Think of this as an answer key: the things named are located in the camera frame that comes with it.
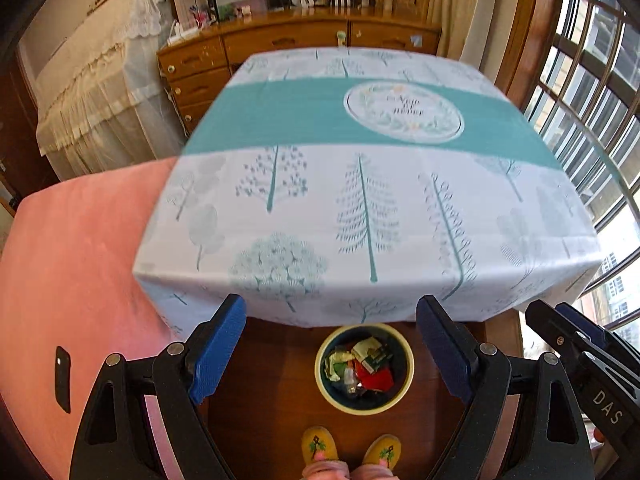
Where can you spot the dark green box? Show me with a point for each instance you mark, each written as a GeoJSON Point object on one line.
{"type": "Point", "coordinates": [382, 355]}

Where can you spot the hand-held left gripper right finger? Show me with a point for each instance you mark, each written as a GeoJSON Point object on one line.
{"type": "Point", "coordinates": [442, 350]}

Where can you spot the pink bed cover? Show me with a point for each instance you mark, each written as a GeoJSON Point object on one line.
{"type": "Point", "coordinates": [75, 260]}

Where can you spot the red printed packet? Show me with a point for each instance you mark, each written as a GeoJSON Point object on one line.
{"type": "Point", "coordinates": [359, 364]}

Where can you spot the tree print tablecloth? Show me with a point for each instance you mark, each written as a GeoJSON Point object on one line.
{"type": "Point", "coordinates": [350, 110]}

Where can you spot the wooden framed window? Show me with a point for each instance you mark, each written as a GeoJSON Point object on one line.
{"type": "Point", "coordinates": [590, 60]}

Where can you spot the red paper with gold print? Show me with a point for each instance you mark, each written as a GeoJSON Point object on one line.
{"type": "Point", "coordinates": [377, 380]}

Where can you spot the yellow embroidered slipper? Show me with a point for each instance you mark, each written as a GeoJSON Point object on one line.
{"type": "Point", "coordinates": [320, 442]}
{"type": "Point", "coordinates": [382, 452]}

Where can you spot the person's pink trousers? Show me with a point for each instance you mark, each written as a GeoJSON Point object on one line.
{"type": "Point", "coordinates": [325, 471]}

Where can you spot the green knobbed hook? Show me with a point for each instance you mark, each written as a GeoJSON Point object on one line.
{"type": "Point", "coordinates": [341, 37]}

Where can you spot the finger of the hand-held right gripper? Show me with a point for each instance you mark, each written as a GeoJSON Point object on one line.
{"type": "Point", "coordinates": [582, 320]}
{"type": "Point", "coordinates": [555, 332]}

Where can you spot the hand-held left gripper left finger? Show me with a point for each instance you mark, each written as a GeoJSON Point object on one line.
{"type": "Point", "coordinates": [217, 350]}

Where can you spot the lace covered furniture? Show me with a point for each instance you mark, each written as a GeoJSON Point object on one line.
{"type": "Point", "coordinates": [100, 85]}

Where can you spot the black mobile phone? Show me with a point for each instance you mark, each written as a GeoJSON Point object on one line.
{"type": "Point", "coordinates": [62, 380]}

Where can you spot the blue tape piece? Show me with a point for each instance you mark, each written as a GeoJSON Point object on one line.
{"type": "Point", "coordinates": [417, 41]}

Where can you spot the round cream rimmed bin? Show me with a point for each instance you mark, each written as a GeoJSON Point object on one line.
{"type": "Point", "coordinates": [402, 360]}

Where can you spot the gold foil wrapper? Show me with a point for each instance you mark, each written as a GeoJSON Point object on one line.
{"type": "Point", "coordinates": [365, 347]}

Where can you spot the yellow paper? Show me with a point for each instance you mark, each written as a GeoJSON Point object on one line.
{"type": "Point", "coordinates": [336, 362]}

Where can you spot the wooden dresser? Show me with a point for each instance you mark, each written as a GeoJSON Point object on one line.
{"type": "Point", "coordinates": [280, 35]}

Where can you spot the cream curtain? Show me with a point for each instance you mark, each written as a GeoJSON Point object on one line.
{"type": "Point", "coordinates": [455, 5]}

